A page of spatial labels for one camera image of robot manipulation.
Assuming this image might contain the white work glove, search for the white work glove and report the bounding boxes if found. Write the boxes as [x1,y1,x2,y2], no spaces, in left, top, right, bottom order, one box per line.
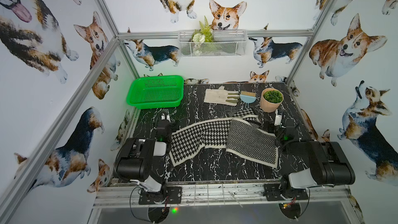
[204,86,240,106]

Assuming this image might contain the pink pot with green plant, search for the pink pot with green plant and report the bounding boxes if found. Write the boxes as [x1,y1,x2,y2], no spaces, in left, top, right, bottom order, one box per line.
[260,88,284,113]

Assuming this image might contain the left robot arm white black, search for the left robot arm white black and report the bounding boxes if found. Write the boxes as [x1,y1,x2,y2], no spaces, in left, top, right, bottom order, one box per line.
[113,110,172,196]

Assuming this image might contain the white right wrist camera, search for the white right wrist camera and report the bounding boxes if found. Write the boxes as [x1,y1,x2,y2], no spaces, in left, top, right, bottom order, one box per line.
[274,113,283,126]

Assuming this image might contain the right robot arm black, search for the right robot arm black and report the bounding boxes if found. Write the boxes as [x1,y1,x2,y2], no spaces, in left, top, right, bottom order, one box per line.
[266,113,356,190]

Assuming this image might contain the green plastic basket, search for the green plastic basket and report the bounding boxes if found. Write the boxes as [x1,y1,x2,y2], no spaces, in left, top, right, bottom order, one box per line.
[126,75,184,110]

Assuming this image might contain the white wire wall basket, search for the white wire wall basket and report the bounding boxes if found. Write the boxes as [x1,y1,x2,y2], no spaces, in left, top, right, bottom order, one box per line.
[178,30,248,58]

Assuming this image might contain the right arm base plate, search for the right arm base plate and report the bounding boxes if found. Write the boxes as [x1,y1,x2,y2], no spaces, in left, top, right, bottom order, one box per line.
[263,184,308,201]

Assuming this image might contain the artificial fern and white flowers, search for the artificial fern and white flowers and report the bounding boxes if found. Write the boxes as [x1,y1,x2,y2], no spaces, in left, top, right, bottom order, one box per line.
[190,17,214,56]

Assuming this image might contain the aluminium front rail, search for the aluminium front rail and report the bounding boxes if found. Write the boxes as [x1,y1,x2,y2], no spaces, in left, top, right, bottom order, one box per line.
[93,183,350,209]

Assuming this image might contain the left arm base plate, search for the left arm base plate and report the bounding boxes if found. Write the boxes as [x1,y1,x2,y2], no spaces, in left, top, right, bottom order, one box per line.
[138,187,182,205]

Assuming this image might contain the black white patterned knit scarf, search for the black white patterned knit scarf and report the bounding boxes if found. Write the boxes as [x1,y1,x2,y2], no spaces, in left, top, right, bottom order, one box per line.
[170,110,279,168]

